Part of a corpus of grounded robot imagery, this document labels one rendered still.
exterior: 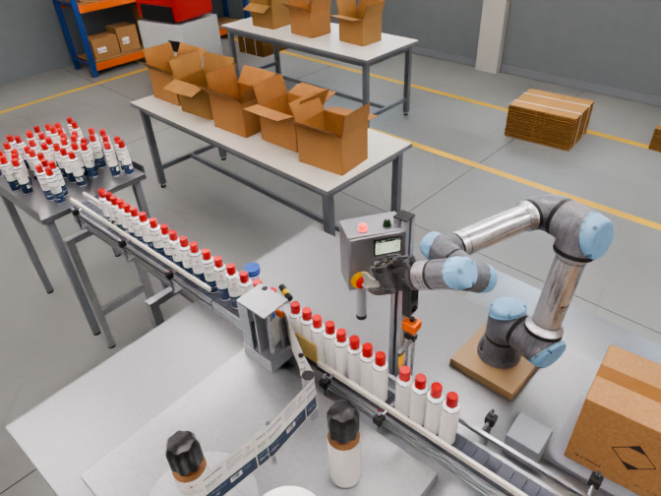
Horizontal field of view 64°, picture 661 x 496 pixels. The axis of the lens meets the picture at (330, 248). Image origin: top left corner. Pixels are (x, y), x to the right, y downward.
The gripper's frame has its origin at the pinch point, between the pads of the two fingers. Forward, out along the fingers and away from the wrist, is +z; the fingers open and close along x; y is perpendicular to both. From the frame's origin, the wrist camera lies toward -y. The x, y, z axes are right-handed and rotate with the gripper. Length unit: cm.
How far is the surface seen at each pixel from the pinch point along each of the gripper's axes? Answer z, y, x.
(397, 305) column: 5.3, -14.2, -12.5
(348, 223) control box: 1.5, 17.6, -4.9
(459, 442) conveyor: -6, -56, -2
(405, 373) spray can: -0.7, -29.0, 1.2
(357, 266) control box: 1.1, 6.1, -1.0
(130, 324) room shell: 230, -19, -5
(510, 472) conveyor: -20, -64, -2
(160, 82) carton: 281, 120, -133
